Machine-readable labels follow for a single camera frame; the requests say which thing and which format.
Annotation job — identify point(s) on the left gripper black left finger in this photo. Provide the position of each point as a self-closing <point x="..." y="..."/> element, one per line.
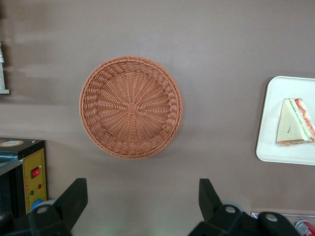
<point x="61" y="209"/>

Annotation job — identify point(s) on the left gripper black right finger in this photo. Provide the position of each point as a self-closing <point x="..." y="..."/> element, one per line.
<point x="216" y="214"/>

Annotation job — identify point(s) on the triangular sandwich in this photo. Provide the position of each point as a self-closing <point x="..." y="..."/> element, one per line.
<point x="290" y="123"/>

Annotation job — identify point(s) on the cream rectangular tray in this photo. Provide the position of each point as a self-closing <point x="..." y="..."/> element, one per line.
<point x="273" y="98"/>

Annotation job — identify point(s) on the round brown wicker basket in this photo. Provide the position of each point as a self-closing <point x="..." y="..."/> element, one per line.
<point x="147" y="86"/>

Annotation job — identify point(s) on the black appliance with yellow panel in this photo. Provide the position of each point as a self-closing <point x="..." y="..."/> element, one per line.
<point x="34" y="159"/>

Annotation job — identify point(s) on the clear acrylic bottle holder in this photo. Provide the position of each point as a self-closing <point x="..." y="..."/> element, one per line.
<point x="290" y="216"/>

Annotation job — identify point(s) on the red cola cans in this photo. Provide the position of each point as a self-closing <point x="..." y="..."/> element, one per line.
<point x="305" y="227"/>

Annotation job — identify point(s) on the white shelf rack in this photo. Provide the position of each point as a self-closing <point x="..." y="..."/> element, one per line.
<point x="3" y="91"/>

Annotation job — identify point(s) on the bagged bread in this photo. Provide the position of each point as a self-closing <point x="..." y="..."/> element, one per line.
<point x="1" y="55"/>

